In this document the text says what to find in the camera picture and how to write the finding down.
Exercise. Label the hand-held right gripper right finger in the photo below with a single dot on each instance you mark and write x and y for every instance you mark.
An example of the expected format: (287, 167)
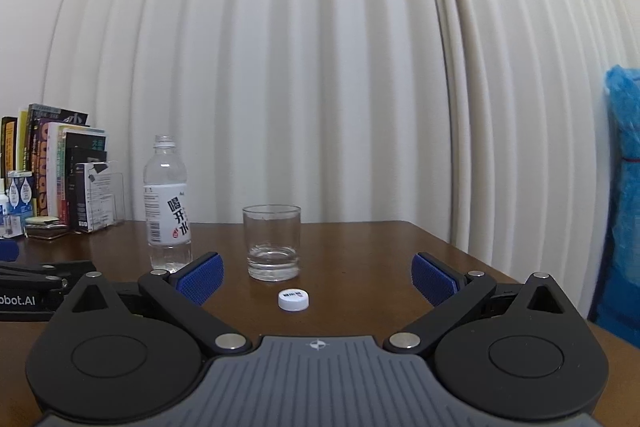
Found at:
(434, 279)

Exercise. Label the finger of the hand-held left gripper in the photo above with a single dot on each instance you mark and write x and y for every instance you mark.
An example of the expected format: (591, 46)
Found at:
(7, 250)

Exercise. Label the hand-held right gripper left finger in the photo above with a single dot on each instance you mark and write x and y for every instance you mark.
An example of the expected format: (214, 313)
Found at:
(200, 279)

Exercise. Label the clear drinking glass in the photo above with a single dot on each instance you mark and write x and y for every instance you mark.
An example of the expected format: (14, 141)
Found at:
(272, 252)

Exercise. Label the clear plastic water bottle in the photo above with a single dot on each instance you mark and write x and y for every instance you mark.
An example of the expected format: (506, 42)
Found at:
(167, 207)

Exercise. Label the white bottle cap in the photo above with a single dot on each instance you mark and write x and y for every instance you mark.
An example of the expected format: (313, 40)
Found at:
(294, 299)

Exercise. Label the small white plastic bottle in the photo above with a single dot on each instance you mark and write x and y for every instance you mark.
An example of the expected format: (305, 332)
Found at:
(3, 204)

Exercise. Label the small clear plastic box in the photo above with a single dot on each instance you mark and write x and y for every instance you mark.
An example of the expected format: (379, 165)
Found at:
(11, 226)

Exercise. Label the blue and white carton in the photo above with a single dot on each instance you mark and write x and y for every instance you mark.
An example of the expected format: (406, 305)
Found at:
(21, 194)

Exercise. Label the white printed product box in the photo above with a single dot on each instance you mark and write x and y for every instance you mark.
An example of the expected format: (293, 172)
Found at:
(95, 197)

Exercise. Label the row of books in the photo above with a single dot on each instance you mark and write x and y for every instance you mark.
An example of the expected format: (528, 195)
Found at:
(50, 157)

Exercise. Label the clear acrylic bookend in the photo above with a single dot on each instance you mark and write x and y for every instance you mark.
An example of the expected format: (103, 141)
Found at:
(118, 199)

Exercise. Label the blue plastic bag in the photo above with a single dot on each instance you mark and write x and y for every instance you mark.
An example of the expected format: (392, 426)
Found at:
(622, 207)

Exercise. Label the white curtain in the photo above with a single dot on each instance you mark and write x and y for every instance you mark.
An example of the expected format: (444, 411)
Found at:
(325, 67)

